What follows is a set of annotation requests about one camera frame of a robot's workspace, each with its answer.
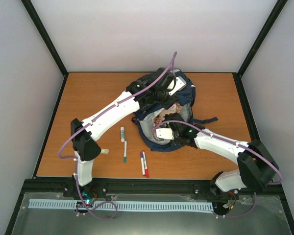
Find pink Taming of Shrew book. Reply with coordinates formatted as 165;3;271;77
153;102;182;126

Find navy blue student backpack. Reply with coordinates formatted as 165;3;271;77
131;68;219;153

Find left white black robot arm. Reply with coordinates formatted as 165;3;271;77
71;68;185;197

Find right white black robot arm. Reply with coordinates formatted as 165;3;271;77
164;113;282;197

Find blue purple marker pen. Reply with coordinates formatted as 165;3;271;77
140;152;146;177

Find red marker pen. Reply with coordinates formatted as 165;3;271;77
142;151;149;178

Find green cap glue stick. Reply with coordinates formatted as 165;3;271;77
120;127;125;142

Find teal tip white marker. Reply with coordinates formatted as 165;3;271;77
123;141;127;163

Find yellow highlighter clear cap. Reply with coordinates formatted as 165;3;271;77
101;149;109;154

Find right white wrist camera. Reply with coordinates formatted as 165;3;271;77
156;128;174;140

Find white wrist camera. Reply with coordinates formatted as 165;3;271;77
167;76;187;96
156;128;174;140

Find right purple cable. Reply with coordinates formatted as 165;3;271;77
151;119;284;219

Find purple cable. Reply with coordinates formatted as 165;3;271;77
151;119;284;219
58;51;177;221

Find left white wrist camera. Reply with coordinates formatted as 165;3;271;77
167;76;187;96

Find light blue cable duct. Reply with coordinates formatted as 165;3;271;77
28;199;214;213

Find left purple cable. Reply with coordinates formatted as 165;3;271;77
58;51;177;221

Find black frame post left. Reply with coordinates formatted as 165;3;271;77
21;0;69;78

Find black frame post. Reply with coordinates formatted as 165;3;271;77
237;0;288;79
21;0;69;78

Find black frame post right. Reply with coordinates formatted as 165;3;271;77
237;0;288;79

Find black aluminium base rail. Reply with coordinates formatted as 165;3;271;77
22;178;284;199

